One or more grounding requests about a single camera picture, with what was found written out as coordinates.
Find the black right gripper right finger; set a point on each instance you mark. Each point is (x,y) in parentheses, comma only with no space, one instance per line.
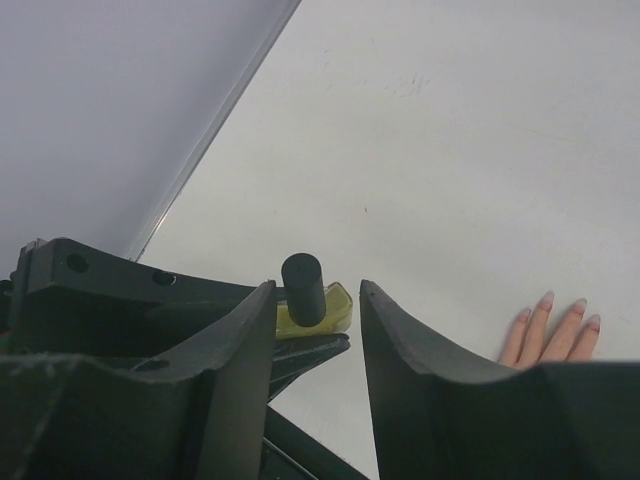
(440,411)

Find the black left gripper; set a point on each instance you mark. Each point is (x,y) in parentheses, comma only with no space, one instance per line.
(67,297)

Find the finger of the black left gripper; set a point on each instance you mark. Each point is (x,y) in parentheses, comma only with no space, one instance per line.
(293,358)

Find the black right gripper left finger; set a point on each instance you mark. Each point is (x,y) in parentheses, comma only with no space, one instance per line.
(195,411)

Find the yellow nail polish bottle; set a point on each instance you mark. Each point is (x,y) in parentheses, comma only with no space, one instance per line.
(339,309)

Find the person's hand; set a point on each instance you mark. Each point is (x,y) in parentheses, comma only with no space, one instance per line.
(529,343)

